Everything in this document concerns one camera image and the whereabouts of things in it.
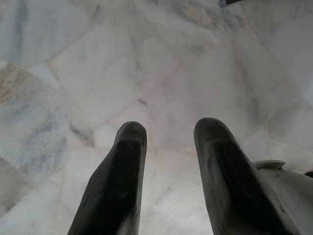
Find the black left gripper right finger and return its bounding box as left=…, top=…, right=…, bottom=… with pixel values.
left=194, top=117, right=294, bottom=235

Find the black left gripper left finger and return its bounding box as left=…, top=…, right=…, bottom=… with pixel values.
left=67, top=120, right=148, bottom=235

